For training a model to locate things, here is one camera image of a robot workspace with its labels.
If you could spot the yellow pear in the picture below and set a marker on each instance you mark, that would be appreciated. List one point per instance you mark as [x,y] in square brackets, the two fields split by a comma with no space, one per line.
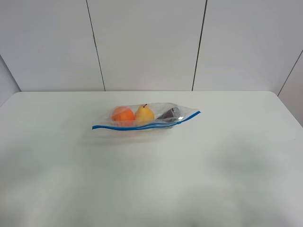
[144,115]

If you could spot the orange fruit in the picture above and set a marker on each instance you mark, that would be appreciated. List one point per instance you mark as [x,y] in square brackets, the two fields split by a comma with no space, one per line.
[122,113]

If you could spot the dark purple eggplant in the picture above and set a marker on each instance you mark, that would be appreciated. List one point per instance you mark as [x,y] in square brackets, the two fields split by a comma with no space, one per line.
[172,115]

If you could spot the clear zip bag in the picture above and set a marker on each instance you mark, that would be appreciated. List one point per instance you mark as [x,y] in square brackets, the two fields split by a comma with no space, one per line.
[158,109]

